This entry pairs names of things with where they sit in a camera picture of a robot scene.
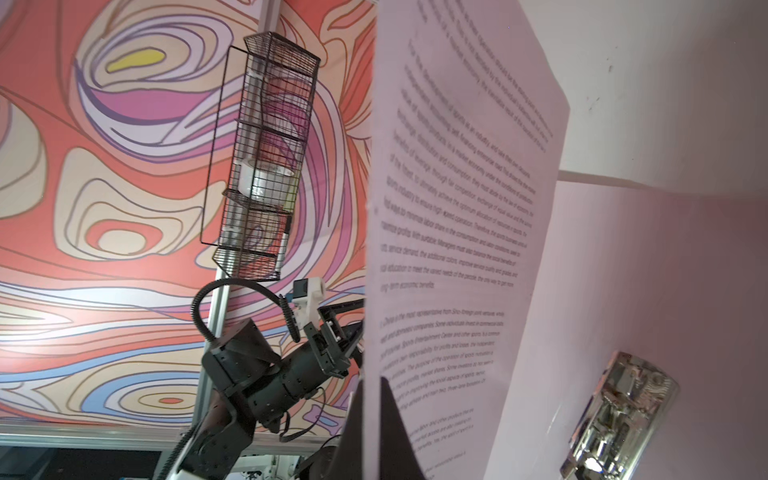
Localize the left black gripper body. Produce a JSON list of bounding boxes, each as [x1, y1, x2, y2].
[[202, 320, 363, 432]]

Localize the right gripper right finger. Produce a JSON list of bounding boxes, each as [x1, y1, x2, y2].
[[380, 377, 426, 480]]

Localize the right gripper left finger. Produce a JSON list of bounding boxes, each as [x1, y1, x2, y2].
[[311, 381, 364, 480]]

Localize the printed paper sheet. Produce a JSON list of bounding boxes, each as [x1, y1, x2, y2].
[[364, 1, 570, 479]]

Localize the pink folder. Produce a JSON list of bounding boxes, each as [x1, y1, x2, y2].
[[485, 182, 767, 479]]

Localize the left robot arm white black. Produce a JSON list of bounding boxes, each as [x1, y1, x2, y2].
[[156, 320, 330, 479]]

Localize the metal folder clip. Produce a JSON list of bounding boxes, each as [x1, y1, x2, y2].
[[560, 351, 680, 480]]

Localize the white tape roll in basket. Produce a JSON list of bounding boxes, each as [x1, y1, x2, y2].
[[237, 162, 297, 209]]

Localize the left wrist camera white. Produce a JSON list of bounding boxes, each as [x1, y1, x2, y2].
[[289, 277, 326, 329]]

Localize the black wire basket left wall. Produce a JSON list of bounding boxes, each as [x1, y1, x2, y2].
[[202, 32, 319, 281]]

